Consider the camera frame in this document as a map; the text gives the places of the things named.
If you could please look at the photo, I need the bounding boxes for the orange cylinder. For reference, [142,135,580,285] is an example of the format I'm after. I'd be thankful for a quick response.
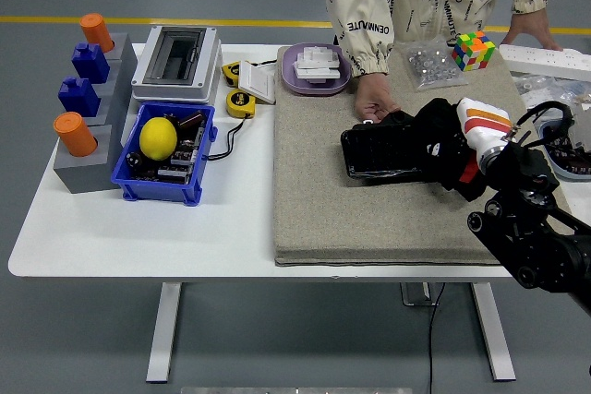
[78,13,115,54]
[53,112,99,158]

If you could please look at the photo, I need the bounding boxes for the metal bracket under table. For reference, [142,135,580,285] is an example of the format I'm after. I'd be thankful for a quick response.
[399,281,440,307]

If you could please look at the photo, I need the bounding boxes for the colourful puzzle cube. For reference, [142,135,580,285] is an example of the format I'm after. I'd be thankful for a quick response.
[451,30,497,73]

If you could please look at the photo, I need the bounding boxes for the grey-brown mat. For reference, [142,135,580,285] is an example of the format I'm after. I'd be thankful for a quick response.
[272,45,583,269]

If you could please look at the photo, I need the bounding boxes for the clear bag of metal nuts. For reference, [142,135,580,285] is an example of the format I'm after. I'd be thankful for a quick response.
[398,38,469,92]

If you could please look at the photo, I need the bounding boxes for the purple plate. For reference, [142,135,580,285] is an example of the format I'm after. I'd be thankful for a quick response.
[281,42,352,96]

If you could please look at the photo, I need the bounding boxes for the blue plastic bin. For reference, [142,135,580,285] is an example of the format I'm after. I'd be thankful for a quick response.
[110,101,218,207]

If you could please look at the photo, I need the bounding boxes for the yellow lemon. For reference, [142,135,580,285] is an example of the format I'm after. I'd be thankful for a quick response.
[139,116,179,162]

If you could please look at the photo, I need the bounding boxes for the person's left hand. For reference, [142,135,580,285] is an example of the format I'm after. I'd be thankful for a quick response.
[501,11,564,51]

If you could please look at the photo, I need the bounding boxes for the stack of white switch parts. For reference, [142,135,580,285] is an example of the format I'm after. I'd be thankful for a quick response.
[292,42,343,86]

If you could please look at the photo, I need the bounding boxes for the grey stepped block holder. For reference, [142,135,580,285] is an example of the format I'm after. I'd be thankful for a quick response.
[53,32,139,196]

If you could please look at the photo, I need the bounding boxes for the black glossy display panel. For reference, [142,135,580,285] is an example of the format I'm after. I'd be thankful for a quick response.
[340,110,445,183]

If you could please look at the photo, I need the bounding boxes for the grey electrical distribution box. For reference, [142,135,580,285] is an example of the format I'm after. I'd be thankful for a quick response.
[129,25,223,104]

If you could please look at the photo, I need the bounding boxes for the black thin cord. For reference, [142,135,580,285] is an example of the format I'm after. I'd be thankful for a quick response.
[206,114,249,162]

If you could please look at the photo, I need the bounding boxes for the black rag with red label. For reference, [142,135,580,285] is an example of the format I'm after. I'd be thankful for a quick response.
[405,97,489,203]

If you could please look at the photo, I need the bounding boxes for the person's right hand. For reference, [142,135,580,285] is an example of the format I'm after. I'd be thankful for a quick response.
[354,73,402,124]

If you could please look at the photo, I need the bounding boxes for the pile of dark circuit boards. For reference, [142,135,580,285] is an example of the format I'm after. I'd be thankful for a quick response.
[132,112,206,184]

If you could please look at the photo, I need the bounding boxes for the white power strip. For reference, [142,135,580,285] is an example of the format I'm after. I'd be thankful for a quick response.
[498,42,591,82]

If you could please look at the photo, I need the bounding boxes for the yellow tape measure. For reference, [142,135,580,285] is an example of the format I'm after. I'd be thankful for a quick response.
[221,60,242,89]
[225,88,257,118]

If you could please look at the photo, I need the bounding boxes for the white table leg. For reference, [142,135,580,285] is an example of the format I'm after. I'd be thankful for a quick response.
[470,281,517,382]
[146,281,182,385]

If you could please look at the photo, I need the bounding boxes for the blue tray of electronic parts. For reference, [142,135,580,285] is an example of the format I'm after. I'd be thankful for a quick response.
[538,117,591,182]

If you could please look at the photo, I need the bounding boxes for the clear bags of small parts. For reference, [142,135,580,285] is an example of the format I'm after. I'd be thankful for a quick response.
[510,70,591,119]

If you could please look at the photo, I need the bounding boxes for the white wall switch panel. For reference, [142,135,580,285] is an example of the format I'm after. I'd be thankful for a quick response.
[238,61,278,105]

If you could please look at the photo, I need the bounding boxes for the brown cylindrical capacitor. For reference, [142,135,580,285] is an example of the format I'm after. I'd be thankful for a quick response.
[178,110,206,131]

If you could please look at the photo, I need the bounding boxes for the black floor cable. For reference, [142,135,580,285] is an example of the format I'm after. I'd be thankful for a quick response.
[427,281,448,394]

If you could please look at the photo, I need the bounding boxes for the blue notched block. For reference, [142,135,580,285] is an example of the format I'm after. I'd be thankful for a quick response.
[70,42,112,84]
[57,76,102,118]

